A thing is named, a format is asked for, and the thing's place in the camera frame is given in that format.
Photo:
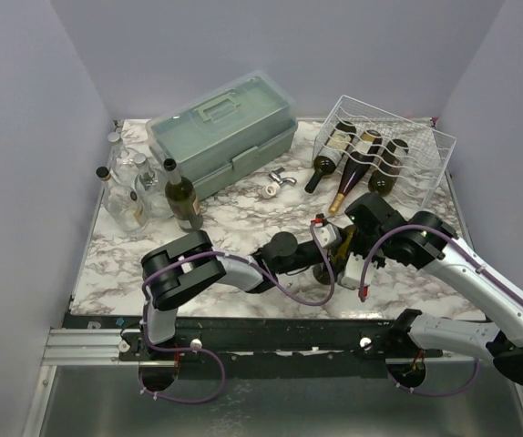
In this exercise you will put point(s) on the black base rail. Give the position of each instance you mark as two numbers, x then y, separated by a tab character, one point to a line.
207	348

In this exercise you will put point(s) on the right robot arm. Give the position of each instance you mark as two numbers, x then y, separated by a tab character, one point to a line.
428	243

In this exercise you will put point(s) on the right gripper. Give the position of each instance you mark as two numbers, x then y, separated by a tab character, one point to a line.
357	248

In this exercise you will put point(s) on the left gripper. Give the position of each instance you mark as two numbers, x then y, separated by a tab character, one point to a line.
321	258

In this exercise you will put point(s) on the dark bottle bottom left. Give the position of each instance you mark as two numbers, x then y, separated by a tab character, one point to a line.
331	153

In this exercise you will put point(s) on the green bottle silver foil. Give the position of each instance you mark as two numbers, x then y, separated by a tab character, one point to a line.
389	167

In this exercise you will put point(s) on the dark green bottle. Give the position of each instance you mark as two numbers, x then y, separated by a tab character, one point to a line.
182	198

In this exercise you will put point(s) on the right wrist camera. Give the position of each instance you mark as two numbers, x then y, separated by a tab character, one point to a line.
350	277

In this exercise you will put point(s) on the green plastic toolbox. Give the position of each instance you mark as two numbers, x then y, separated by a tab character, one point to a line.
227	134

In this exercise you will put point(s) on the white wire wine rack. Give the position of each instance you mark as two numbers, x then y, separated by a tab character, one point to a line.
411	153

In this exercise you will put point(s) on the green bottle black neck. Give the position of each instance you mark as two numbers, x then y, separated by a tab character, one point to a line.
337	255

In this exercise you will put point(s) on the clear bottle silver cap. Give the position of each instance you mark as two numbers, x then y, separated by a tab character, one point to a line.
150	185

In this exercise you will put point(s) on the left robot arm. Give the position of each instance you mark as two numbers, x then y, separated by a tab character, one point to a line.
177	272

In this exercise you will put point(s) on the chrome white bottle stopper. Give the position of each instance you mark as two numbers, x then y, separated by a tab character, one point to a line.
278	180

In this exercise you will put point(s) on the red wine bottle gold foil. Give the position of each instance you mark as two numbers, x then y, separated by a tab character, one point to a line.
352	173

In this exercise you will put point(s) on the clear bottle white label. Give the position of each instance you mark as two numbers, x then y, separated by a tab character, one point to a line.
122	203

